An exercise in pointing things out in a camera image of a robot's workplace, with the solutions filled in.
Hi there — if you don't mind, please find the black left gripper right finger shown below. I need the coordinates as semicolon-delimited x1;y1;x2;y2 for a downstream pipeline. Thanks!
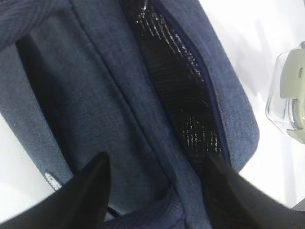
202;155;305;229

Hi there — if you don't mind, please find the navy blue lunch bag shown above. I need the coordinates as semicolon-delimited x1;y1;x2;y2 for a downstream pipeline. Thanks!
0;0;259;229

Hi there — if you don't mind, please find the glass container green lid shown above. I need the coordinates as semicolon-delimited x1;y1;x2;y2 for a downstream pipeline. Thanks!
265;41;305;144

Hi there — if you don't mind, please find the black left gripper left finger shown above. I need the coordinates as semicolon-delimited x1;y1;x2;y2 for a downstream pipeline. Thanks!
0;153;110;229

